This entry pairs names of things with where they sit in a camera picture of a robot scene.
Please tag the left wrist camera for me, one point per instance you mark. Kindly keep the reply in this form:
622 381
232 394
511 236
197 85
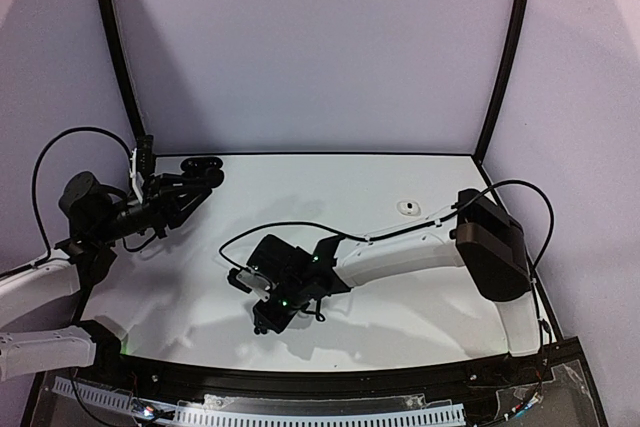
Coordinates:
142 165

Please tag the right black frame post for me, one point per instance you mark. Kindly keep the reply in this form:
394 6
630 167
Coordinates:
510 47

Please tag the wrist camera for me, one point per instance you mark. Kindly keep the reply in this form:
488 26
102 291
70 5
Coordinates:
249 282
142 165

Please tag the left black frame post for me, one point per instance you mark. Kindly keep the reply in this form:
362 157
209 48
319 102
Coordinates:
123 76

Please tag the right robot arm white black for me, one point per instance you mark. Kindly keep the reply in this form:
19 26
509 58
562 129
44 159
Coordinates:
477 235

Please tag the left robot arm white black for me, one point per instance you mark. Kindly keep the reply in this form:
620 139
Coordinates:
99 216

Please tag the black front aluminium rail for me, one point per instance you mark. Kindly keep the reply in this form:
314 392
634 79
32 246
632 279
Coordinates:
190 381

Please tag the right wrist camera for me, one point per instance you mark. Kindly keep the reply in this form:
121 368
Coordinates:
249 282

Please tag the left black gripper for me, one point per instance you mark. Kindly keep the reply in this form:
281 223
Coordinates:
157 202

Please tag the white slotted cable duct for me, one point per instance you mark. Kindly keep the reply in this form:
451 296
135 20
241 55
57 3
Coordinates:
399 411

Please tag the black frame post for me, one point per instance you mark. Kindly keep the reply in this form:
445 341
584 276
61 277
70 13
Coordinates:
123 76
510 47

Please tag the white earbud charging case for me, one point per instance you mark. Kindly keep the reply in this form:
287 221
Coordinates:
409 208

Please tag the black earbud charging case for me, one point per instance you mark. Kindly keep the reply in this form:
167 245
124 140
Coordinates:
206 170

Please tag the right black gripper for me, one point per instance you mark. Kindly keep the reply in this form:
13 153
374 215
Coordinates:
273 315

